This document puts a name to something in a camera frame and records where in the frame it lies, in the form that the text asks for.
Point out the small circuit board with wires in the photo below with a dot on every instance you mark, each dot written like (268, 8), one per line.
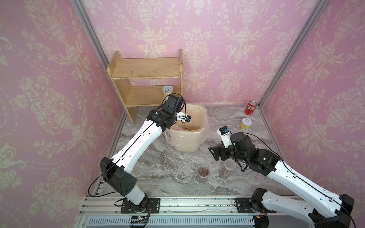
(139, 221)

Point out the red cola can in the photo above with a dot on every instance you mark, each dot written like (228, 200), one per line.
(250, 108)

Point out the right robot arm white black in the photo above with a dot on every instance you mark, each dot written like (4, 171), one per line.
(318, 207)

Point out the wooden two-tier shelf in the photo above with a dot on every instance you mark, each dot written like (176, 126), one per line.
(139, 82)

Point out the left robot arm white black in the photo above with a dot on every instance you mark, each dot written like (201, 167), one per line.
(116, 171)

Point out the middle clear jar flower tea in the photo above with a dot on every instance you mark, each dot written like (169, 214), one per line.
(202, 174)

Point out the aluminium mounting rail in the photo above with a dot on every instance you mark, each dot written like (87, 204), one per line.
(182, 212)

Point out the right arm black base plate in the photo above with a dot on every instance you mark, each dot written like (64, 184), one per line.
(243, 205)

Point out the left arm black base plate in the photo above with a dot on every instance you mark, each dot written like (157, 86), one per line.
(149, 205)

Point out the cream trash bin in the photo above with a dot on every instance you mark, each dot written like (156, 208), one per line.
(189, 134)

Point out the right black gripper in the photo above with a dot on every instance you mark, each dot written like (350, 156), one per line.
(216, 154)

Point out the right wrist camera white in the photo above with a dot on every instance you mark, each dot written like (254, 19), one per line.
(225, 135)

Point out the yellow white can on table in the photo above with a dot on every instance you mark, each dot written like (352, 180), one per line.
(246, 123)

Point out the clear jar flower tea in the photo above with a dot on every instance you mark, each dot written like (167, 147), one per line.
(228, 166)
(202, 174)

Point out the yellow white can on shelf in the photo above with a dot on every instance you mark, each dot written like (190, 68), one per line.
(167, 90)

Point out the right clear jar flower tea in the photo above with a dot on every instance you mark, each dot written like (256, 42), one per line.
(228, 166)

